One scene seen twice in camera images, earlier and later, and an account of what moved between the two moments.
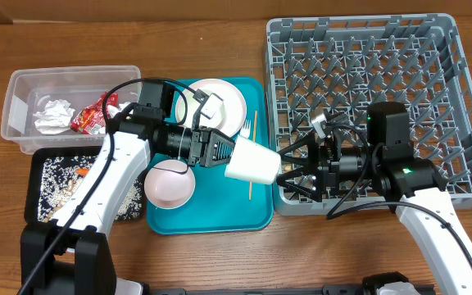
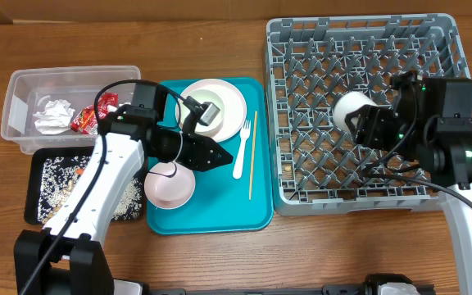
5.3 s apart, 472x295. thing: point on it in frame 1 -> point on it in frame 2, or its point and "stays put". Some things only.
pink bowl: x=170 y=183 stays put
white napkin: x=55 y=118 stays put
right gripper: x=324 y=166 -> x=371 y=118
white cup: x=253 y=161 -> x=347 y=104
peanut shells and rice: x=58 y=179 stays put
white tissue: x=112 y=110 stays put
